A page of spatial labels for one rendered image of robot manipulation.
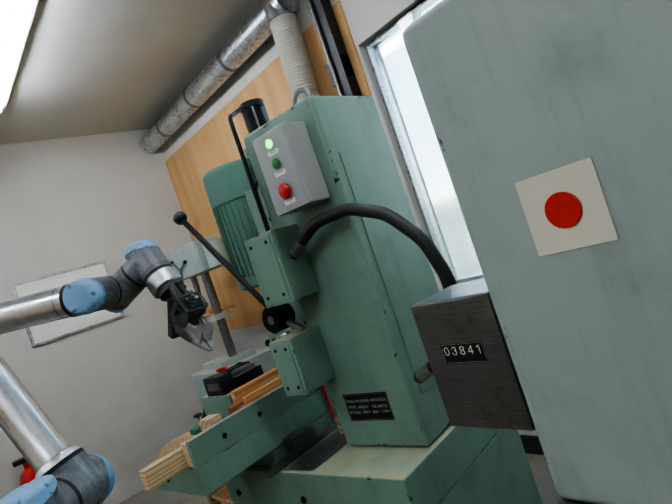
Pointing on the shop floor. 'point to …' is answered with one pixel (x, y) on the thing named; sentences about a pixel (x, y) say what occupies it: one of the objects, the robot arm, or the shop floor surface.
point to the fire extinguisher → (24, 471)
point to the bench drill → (202, 259)
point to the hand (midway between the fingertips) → (207, 348)
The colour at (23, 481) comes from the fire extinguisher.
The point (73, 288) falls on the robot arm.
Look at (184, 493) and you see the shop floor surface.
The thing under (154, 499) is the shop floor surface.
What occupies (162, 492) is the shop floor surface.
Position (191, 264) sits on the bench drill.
